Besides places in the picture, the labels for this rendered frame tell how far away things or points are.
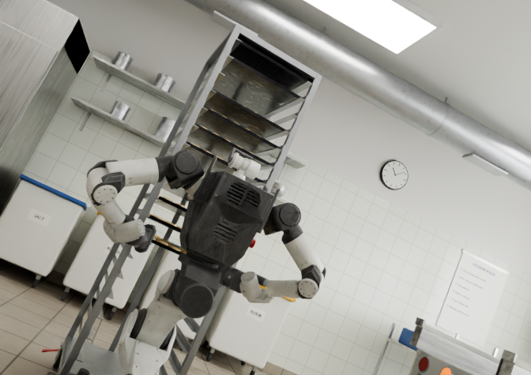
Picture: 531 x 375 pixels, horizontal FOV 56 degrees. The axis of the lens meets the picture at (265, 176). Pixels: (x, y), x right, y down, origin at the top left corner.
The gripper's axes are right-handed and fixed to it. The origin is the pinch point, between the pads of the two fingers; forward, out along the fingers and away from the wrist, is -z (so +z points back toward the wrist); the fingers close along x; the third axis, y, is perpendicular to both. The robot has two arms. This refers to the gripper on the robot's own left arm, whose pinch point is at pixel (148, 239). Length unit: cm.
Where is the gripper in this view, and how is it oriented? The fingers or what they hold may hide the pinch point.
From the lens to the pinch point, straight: 219.1
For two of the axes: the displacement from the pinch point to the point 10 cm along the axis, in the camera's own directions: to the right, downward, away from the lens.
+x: 4.1, -8.9, 1.8
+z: -1.5, -2.6, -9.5
